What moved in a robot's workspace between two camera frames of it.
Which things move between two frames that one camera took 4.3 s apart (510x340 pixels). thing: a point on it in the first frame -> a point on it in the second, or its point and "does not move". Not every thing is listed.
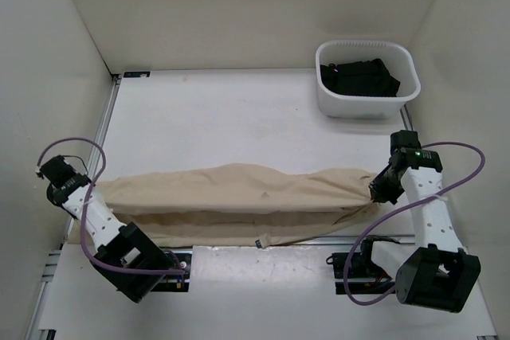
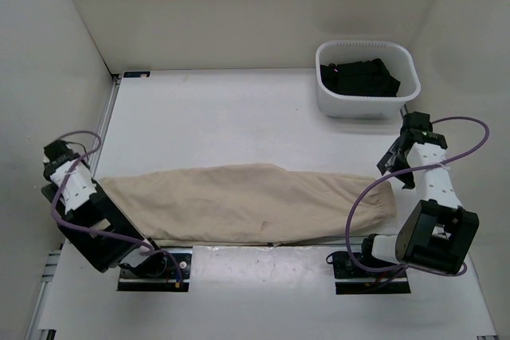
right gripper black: x=380 y=193 -> x=388 y=159
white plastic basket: x=399 y=58 does not move
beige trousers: x=240 y=202 does not move
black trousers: x=369 y=78 does not move
